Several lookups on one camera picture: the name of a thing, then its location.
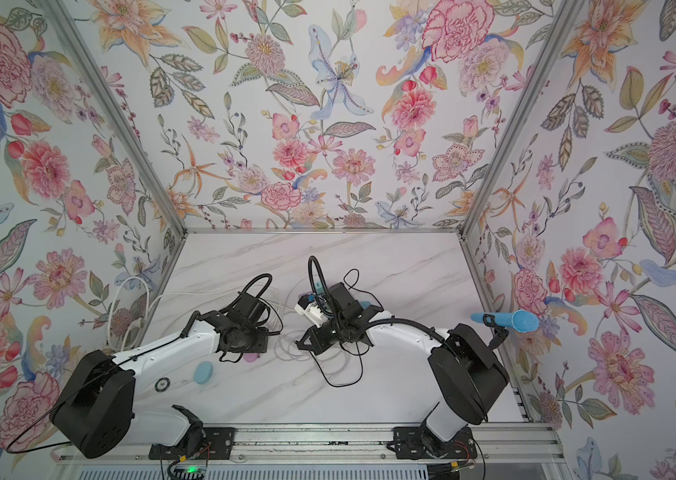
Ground pink earbud case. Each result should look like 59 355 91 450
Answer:
243 353 260 363

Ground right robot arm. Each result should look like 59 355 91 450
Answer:
294 283 510 460

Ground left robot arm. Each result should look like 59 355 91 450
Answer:
49 292 275 459

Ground small black round disc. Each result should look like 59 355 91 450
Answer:
154 377 171 393

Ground white coiled cables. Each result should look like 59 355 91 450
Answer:
103 272 369 373

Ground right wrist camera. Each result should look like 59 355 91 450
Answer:
294 293 328 327

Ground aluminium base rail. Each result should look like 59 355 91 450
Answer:
55 422 573 466

